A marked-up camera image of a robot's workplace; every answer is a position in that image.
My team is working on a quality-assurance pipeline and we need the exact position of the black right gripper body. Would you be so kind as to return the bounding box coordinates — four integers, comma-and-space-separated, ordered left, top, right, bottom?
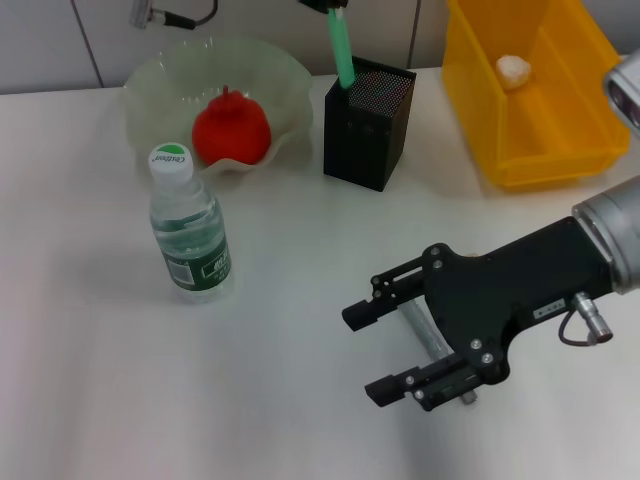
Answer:
421, 216, 615, 387

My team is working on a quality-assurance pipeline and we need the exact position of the grey marker pen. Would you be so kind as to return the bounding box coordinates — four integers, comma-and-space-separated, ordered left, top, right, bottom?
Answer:
402, 297, 479, 405

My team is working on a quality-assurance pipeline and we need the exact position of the mint green pen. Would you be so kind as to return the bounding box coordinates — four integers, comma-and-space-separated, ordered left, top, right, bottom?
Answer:
327, 7, 357, 90

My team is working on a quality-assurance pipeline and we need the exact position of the red-orange toy orange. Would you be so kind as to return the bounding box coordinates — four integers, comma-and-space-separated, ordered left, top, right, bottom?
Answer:
192, 85, 274, 166

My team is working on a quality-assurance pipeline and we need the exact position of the white paper ball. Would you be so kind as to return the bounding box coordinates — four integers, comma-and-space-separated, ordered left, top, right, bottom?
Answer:
494, 54, 532, 91

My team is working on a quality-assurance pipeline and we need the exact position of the clear bottle with green label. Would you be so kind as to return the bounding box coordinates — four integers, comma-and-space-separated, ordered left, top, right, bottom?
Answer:
148, 142, 235, 305

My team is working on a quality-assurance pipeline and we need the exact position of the translucent wavy glass fruit bowl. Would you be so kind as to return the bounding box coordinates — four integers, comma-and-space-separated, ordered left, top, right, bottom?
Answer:
122, 35, 315, 177

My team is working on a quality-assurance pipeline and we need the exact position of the black mesh pen holder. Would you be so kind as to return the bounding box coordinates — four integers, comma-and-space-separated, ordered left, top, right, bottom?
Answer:
323, 55, 417, 193

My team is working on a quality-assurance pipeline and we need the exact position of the yellow plastic bin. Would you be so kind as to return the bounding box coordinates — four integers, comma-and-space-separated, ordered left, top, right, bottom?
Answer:
441, 0, 632, 194

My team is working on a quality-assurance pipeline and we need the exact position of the right gripper cable with plug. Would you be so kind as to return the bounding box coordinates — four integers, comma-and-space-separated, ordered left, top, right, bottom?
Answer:
557, 292, 615, 348

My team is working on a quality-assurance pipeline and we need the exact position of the gripper cable with plug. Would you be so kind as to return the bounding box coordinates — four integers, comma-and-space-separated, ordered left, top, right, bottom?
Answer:
557, 292, 615, 348
128, 0, 222, 30

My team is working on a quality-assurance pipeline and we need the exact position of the left gripper cable with plug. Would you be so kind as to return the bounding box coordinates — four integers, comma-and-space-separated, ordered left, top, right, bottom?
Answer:
128, 0, 222, 30

